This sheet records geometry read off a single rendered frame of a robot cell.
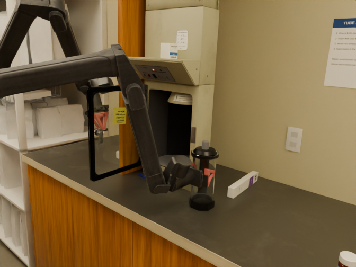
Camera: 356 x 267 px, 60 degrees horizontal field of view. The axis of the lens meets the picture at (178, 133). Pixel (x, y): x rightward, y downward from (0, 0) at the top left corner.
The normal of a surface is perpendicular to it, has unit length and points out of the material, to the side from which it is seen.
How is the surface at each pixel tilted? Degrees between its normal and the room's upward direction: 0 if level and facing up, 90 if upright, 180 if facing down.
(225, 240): 0
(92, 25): 90
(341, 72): 90
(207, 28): 90
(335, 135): 90
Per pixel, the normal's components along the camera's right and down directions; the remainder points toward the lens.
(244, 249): 0.04, -0.97
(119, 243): -0.65, 0.16
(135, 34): 0.76, 0.19
